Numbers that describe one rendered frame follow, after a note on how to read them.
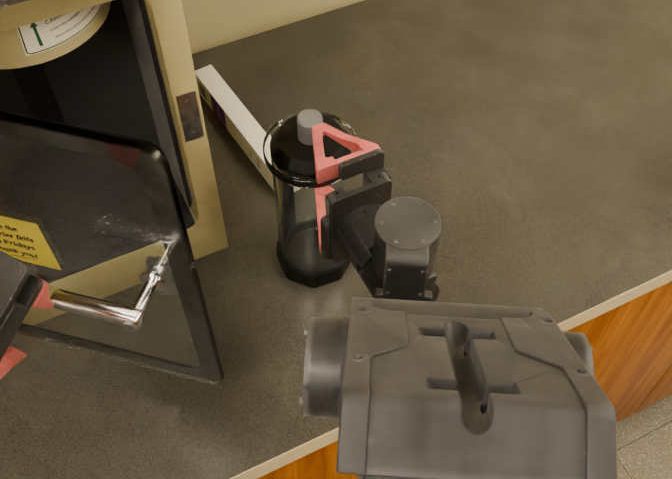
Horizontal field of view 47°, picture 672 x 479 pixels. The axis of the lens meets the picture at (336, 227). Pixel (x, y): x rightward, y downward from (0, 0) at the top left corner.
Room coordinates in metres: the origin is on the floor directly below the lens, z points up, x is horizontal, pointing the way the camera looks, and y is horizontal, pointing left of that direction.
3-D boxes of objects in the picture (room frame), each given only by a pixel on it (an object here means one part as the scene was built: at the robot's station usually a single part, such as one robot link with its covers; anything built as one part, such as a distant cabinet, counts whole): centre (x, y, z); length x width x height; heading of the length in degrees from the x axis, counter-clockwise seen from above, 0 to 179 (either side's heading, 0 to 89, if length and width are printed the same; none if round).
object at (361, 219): (0.45, -0.03, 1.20); 0.07 x 0.07 x 0.10; 26
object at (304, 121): (0.60, 0.03, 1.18); 0.09 x 0.09 x 0.07
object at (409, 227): (0.36, -0.05, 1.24); 0.12 x 0.09 x 0.11; 176
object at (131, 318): (0.38, 0.21, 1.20); 0.10 x 0.05 x 0.03; 74
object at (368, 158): (0.51, 0.00, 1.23); 0.09 x 0.07 x 0.07; 26
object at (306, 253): (0.60, 0.03, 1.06); 0.11 x 0.11 x 0.21
